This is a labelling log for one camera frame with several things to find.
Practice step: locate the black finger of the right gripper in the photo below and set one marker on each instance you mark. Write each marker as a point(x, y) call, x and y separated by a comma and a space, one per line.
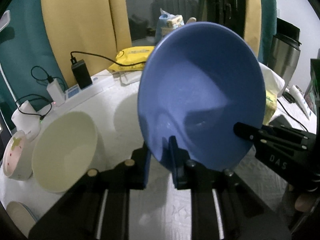
point(247, 132)

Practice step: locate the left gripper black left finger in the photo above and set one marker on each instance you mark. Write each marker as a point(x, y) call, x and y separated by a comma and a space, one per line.
point(97, 205)

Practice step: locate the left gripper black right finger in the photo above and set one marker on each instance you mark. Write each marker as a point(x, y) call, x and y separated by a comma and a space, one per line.
point(223, 206)

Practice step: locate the cream ceramic plate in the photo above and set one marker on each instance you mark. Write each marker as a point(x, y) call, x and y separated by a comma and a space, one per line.
point(21, 216)

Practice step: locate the cream ceramic bowl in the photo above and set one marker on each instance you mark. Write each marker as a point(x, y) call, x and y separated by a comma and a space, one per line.
point(65, 151)

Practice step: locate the blue plastic bowl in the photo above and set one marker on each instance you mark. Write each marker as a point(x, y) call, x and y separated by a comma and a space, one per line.
point(198, 82)

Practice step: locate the pink strawberry bowl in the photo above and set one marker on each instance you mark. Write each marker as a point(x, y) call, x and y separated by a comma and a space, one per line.
point(17, 157)

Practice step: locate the yellow tissue box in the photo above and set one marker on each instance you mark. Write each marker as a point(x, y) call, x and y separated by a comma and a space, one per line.
point(273, 86)

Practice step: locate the steel thermos tumbler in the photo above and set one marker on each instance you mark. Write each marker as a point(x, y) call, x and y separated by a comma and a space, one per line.
point(285, 51)

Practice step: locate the white desk lamp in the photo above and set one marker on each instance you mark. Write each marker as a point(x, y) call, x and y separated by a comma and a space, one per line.
point(24, 117)

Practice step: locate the white charger plug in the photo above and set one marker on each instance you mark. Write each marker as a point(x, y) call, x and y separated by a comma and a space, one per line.
point(56, 93)

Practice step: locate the white power strip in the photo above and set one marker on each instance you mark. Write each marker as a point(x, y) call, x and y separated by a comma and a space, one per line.
point(75, 95)

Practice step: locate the yellow wipes pack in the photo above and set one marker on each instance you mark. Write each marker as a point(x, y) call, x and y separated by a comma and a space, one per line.
point(131, 59)

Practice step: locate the black charger adapter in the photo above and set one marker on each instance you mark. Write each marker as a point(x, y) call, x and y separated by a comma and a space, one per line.
point(80, 72)

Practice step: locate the teal curtain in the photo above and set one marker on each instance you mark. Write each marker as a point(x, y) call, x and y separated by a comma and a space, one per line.
point(26, 59)

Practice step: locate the yellow curtain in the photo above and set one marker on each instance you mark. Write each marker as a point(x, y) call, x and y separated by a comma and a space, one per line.
point(97, 27)

